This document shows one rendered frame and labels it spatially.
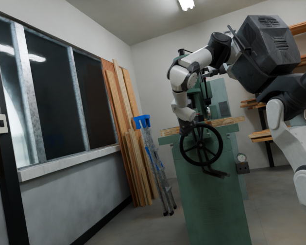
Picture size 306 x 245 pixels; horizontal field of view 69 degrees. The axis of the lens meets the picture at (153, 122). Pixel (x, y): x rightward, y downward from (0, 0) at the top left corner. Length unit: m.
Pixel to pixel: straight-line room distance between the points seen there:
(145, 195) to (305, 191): 2.27
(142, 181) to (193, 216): 1.39
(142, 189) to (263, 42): 2.43
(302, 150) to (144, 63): 3.72
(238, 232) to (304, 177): 0.88
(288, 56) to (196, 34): 3.27
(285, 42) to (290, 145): 0.49
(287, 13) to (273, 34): 3.27
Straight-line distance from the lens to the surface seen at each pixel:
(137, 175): 3.08
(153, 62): 4.48
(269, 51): 1.19
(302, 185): 1.19
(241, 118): 1.90
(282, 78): 1.18
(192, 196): 1.79
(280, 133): 1.20
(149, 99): 4.39
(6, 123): 1.87
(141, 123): 2.58
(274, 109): 1.19
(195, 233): 1.90
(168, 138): 1.72
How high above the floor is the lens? 0.96
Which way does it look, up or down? 2 degrees up
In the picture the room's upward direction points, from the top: 11 degrees counter-clockwise
